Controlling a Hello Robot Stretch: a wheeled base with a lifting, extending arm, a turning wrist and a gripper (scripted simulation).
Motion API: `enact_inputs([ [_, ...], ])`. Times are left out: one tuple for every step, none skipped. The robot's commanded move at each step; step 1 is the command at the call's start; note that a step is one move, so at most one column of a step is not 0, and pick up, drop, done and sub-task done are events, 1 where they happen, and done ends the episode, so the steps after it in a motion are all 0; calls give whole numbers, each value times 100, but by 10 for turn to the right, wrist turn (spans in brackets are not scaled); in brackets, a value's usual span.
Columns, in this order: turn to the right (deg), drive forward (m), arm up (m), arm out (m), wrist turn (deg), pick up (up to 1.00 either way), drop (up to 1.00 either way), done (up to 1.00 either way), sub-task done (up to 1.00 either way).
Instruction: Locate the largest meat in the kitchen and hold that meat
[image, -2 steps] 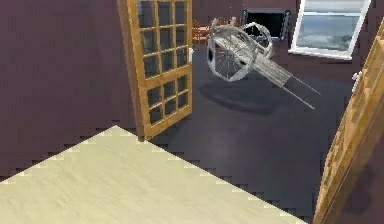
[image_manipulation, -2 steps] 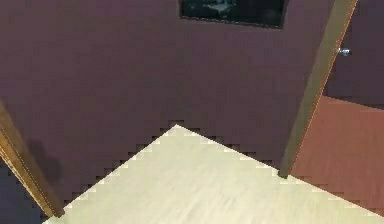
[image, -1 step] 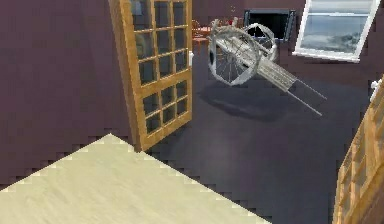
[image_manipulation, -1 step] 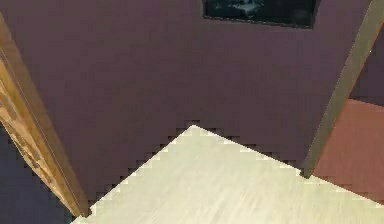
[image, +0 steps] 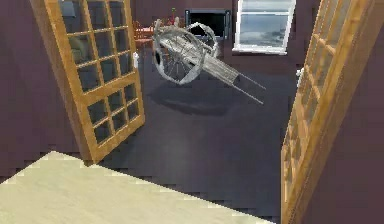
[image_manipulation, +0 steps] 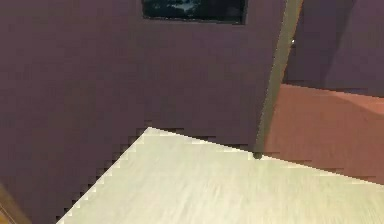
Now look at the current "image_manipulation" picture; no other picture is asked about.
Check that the dark framed wall picture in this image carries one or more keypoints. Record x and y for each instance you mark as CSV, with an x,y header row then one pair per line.
x,y
194,10

